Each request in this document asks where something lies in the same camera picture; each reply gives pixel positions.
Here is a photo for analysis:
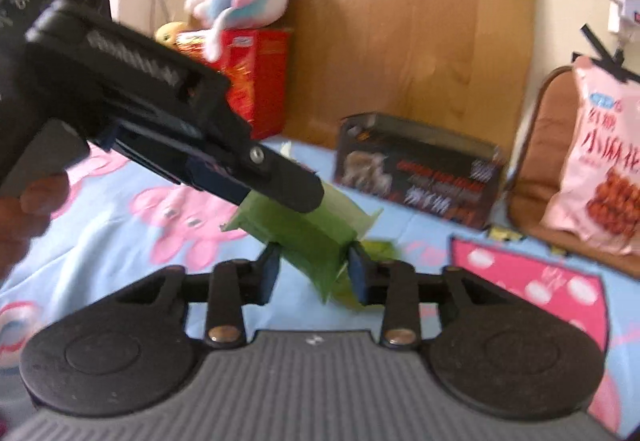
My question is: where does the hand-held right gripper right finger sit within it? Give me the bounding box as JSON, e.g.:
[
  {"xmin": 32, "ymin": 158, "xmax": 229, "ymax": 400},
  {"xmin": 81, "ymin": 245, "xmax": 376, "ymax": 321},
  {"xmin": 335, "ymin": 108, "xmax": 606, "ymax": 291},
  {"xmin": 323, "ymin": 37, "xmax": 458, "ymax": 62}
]
[{"xmin": 347, "ymin": 243, "xmax": 506, "ymax": 348}]

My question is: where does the cartoon printed bed sheet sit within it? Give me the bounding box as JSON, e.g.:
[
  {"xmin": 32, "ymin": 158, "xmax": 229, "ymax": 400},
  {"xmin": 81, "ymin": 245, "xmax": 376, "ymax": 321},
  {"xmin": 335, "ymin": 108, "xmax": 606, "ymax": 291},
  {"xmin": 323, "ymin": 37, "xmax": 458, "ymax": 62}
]
[{"xmin": 0, "ymin": 136, "xmax": 640, "ymax": 441}]

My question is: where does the yellow plush toy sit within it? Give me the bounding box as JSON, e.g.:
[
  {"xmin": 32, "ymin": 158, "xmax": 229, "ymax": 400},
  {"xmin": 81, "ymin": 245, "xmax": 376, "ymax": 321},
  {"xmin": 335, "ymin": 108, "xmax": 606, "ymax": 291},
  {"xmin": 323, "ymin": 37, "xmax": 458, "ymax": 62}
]
[{"xmin": 155, "ymin": 21, "xmax": 189, "ymax": 46}]

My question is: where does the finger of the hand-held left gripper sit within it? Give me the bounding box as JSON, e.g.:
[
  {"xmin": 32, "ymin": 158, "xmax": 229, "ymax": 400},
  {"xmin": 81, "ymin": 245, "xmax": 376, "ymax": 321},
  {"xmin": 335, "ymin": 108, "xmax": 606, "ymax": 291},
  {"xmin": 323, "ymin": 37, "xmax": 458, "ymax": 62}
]
[{"xmin": 187, "ymin": 143, "xmax": 326, "ymax": 214}]

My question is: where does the brown seat cushion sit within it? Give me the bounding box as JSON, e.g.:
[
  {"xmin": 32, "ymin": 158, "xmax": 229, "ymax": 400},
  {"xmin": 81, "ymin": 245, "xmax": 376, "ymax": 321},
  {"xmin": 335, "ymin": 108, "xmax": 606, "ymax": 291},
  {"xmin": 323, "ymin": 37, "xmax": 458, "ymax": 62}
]
[{"xmin": 505, "ymin": 66, "xmax": 640, "ymax": 279}]

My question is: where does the pink snack bag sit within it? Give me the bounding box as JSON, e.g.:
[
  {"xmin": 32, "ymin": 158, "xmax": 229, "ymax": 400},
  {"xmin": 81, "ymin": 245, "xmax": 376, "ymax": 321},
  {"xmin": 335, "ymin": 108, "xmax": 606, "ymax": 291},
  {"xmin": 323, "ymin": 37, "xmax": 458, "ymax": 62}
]
[{"xmin": 542, "ymin": 55, "xmax": 640, "ymax": 258}]

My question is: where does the black printed box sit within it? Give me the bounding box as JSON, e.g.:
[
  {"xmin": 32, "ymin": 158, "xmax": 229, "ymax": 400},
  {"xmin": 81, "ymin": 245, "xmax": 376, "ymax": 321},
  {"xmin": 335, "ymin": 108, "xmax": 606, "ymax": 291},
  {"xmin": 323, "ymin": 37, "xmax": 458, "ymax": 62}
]
[{"xmin": 334, "ymin": 112, "xmax": 506, "ymax": 231}]

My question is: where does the person's left hand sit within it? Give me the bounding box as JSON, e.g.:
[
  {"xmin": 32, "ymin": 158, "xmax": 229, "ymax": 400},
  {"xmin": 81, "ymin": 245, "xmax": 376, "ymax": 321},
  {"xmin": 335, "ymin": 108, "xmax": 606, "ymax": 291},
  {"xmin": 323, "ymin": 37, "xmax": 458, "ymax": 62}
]
[{"xmin": 0, "ymin": 172, "xmax": 72, "ymax": 281}]

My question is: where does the wooden board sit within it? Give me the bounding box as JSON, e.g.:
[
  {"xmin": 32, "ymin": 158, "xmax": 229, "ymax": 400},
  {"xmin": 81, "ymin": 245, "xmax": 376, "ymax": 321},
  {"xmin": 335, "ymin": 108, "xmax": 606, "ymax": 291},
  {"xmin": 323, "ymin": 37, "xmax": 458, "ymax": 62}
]
[{"xmin": 190, "ymin": 0, "xmax": 537, "ymax": 156}]

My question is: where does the red gift box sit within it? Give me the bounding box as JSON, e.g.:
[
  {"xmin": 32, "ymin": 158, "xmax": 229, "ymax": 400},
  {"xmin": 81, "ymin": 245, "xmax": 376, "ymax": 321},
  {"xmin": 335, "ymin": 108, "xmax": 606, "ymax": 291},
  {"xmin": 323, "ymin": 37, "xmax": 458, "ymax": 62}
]
[{"xmin": 172, "ymin": 27, "xmax": 293, "ymax": 140}]

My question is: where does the green snack packet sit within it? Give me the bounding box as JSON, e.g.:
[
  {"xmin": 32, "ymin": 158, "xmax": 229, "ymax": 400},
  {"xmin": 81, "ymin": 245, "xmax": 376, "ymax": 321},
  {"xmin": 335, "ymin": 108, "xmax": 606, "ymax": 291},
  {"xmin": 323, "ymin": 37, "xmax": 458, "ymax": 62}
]
[{"xmin": 224, "ymin": 141, "xmax": 401, "ymax": 309}]

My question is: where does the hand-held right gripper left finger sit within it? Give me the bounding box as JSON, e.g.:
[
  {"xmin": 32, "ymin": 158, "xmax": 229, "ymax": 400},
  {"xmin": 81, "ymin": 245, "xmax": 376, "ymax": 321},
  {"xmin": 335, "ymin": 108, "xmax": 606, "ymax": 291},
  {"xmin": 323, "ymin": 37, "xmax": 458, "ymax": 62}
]
[{"xmin": 117, "ymin": 243, "xmax": 282, "ymax": 348}]

